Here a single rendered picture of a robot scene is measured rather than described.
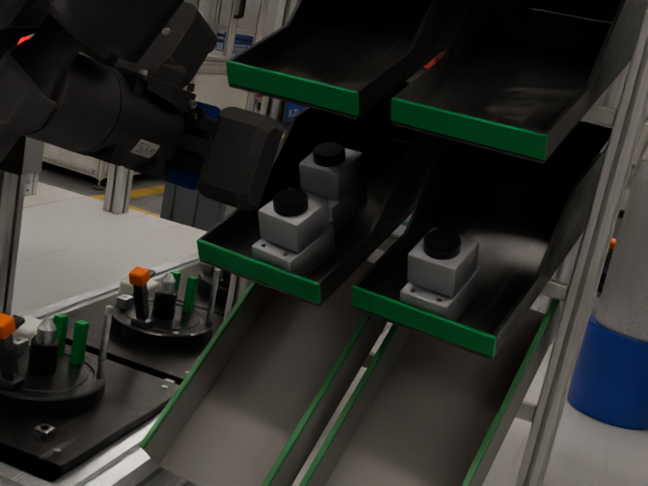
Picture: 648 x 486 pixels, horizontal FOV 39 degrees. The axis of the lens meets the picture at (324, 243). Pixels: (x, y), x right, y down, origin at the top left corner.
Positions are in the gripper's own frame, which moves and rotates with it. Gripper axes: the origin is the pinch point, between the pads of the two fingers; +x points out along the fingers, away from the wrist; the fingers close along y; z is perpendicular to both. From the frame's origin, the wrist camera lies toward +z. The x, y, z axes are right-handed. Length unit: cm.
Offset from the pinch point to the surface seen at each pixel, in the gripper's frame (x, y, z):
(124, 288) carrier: 52, 44, -21
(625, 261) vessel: 99, -14, 6
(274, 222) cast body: 11.7, -1.1, -3.7
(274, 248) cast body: 12.9, -1.1, -5.8
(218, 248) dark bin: 12.5, 4.1, -7.5
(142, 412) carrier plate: 26.9, 16.6, -28.4
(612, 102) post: 122, 2, 36
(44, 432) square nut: 14.5, 18.1, -30.5
